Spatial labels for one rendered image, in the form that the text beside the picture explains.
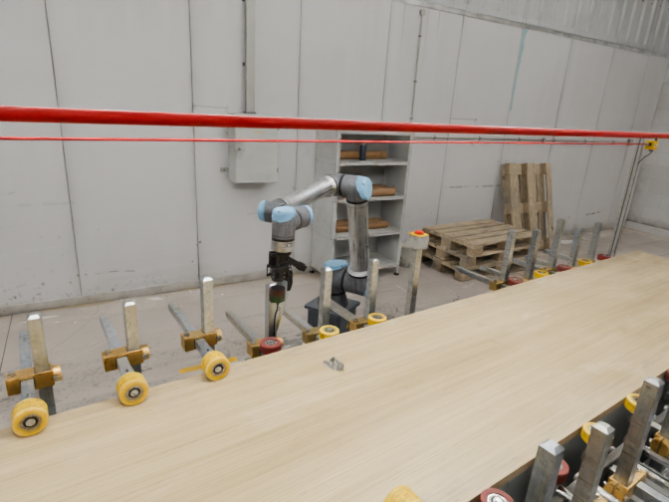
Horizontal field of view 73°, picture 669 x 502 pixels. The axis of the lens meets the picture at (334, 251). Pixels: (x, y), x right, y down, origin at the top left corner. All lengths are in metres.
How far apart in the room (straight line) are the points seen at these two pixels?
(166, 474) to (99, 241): 3.23
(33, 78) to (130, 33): 0.78
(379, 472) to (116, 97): 3.54
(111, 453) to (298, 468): 0.47
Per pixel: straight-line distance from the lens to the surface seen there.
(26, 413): 1.44
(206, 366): 1.51
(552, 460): 1.03
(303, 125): 0.34
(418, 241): 2.08
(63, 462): 1.37
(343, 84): 4.81
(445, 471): 1.29
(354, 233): 2.42
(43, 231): 4.27
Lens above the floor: 1.76
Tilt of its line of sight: 18 degrees down
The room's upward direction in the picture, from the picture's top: 4 degrees clockwise
